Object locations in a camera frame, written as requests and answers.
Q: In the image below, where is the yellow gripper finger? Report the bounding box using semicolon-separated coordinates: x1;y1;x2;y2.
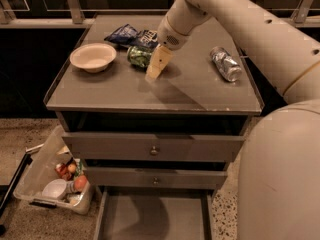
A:
145;45;173;82

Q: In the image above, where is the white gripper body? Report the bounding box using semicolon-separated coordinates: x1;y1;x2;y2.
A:
157;15;191;50

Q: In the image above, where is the green soda can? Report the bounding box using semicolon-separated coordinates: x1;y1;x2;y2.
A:
127;46;152;68

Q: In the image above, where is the white paper bowl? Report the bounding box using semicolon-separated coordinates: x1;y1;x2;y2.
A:
70;43;117;73

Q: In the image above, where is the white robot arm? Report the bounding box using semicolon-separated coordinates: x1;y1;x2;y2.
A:
147;0;320;240

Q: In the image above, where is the silver soda can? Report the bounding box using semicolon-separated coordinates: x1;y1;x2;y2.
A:
210;46;242;82

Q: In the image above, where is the grey drawer cabinet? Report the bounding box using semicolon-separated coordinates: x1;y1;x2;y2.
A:
43;14;265;240

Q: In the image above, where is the grey top drawer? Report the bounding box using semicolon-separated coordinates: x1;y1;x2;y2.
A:
63;132;244;162

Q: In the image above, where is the grey drawer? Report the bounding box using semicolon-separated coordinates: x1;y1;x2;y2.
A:
85;167;227;190
93;187;214;240
63;132;244;162

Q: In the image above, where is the grey middle drawer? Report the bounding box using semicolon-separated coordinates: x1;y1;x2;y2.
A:
85;167;227;190

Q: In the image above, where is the grey bottom drawer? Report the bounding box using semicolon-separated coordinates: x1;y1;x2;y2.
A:
93;187;214;240

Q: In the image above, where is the blue chip bag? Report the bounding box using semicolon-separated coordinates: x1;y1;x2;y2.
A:
104;24;158;49

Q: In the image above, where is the orange fruit in bin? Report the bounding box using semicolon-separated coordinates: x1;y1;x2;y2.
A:
74;175;87;192

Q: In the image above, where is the red item in bin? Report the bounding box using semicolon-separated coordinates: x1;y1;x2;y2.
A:
55;163;72;181

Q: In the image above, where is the metal railing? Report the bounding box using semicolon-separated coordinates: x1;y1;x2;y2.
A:
0;0;320;30

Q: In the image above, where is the clear plastic bin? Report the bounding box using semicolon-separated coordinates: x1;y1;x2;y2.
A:
14;126;94;214

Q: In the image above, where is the white cup in bin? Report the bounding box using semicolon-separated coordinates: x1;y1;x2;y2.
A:
42;179;67;199

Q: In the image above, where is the black frame on floor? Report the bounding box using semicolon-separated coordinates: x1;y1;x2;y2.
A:
0;144;43;236

